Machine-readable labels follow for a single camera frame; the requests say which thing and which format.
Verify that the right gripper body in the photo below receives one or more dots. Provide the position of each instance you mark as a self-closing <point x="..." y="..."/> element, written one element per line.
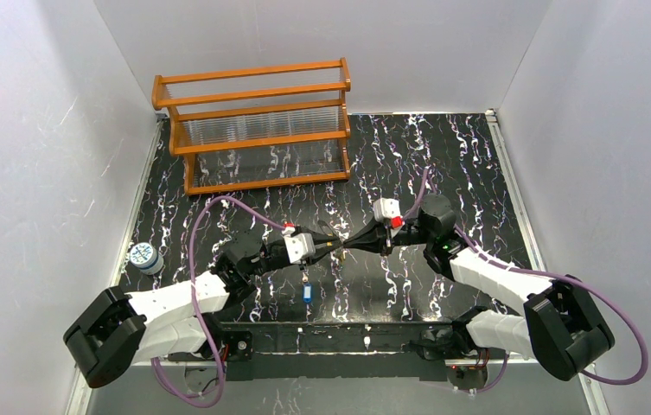
<point x="381" y="236"/>

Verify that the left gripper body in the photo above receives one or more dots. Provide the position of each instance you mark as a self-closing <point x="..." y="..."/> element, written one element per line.
<point x="283" y="256"/>

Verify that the silver keyring holder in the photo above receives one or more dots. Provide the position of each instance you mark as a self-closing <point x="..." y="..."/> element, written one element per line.
<point x="340" y="254"/>

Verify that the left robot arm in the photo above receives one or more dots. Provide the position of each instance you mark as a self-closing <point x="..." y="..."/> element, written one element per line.
<point x="118" y="329"/>

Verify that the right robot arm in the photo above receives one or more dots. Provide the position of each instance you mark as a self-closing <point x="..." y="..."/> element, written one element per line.
<point x="554" y="322"/>

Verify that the blue key tag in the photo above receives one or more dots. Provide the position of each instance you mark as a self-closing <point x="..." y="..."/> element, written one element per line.
<point x="307" y="293"/>

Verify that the orange wooden shelf rack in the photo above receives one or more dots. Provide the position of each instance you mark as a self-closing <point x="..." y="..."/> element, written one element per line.
<point x="258" y="127"/>

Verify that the blue white tape roll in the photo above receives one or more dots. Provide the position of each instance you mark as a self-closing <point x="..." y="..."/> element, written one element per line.
<point x="146" y="258"/>

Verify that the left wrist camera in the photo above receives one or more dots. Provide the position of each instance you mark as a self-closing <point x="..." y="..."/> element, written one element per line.
<point x="299" y="243"/>

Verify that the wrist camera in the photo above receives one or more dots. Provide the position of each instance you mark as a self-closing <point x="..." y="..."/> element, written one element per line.
<point x="299" y="243"/>
<point x="387" y="211"/>

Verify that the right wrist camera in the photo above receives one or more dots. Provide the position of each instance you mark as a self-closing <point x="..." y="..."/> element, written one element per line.
<point x="387" y="211"/>

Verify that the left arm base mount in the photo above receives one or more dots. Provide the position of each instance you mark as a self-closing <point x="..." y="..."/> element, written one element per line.
<point x="234" y="346"/>

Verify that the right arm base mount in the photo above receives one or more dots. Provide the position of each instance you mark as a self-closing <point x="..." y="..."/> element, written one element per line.
<point x="446" y="344"/>

